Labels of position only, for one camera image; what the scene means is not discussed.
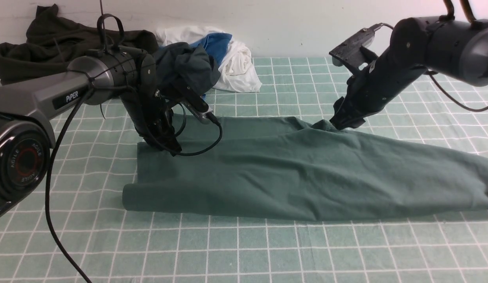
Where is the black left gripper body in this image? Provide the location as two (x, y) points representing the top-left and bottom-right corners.
(121, 88), (182, 154)

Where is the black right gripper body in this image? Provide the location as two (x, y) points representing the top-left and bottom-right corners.
(330, 51), (427, 130)

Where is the green long-sleeve top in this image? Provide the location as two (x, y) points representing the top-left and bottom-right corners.
(122, 117), (488, 221)

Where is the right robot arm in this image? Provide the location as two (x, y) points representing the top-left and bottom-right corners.
(330, 0), (488, 130)

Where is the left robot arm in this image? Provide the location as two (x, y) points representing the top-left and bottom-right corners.
(0, 45), (180, 217)

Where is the dark teal garment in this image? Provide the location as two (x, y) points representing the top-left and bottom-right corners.
(153, 42), (221, 95)

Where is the white garment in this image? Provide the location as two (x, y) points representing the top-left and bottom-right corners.
(155, 26), (262, 93)

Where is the blue garment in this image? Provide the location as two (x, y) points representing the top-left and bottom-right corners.
(190, 33), (233, 66)

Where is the dark olive garment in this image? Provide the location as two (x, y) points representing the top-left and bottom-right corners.
(0, 4), (159, 85)

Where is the green checked tablecloth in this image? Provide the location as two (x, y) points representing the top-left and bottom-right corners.
(0, 57), (488, 283)

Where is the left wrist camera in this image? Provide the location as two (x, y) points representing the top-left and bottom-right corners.
(160, 79), (220, 125)

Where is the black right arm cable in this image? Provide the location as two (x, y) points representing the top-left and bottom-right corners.
(427, 71), (488, 113)

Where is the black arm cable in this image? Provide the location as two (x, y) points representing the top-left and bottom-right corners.
(44, 0), (223, 283)
(427, 71), (488, 113)

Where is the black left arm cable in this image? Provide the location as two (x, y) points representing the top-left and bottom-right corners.
(44, 0), (223, 283)

